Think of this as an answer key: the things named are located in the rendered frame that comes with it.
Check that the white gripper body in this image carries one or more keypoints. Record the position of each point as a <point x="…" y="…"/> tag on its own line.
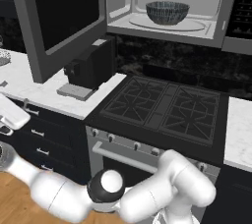
<point x="13" y="113"/>

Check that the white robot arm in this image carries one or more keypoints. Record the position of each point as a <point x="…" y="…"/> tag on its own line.
<point x="65" y="195"/>

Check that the grey microwave door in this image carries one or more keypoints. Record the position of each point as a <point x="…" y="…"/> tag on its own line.
<point x="65" y="8"/>

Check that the dark patterned bowl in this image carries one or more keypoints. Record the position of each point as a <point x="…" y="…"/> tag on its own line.
<point x="167" y="13"/>

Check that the white microwave turntable plate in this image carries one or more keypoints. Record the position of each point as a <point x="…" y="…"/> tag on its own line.
<point x="193" y="26"/>

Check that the grey microwave oven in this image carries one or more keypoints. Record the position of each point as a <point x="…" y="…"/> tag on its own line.
<point x="229" y="8"/>

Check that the small grey flat piece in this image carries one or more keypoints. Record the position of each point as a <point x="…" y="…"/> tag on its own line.
<point x="3" y="84"/>

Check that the dark drawer front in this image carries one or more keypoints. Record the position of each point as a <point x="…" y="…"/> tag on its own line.
<point x="62" y="124"/>
<point x="65" y="144"/>
<point x="67" y="160"/>
<point x="70" y="175"/>

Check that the silver oven knob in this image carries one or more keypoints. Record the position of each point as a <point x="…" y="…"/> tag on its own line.
<point x="111" y="138"/>
<point x="137" y="146"/>
<point x="155" y="151"/>
<point x="201" y="166"/>
<point x="95" y="132"/>

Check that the black coffee machine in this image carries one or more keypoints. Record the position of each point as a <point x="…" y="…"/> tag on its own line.
<point x="92" y="64"/>

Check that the silver oven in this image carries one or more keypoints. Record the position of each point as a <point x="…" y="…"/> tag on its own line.
<point x="124" y="169"/>

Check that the black gas hob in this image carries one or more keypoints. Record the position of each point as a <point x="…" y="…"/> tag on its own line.
<point x="164" y="110"/>

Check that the dark base cupboard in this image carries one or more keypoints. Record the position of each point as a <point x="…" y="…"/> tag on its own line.
<point x="233" y="198"/>

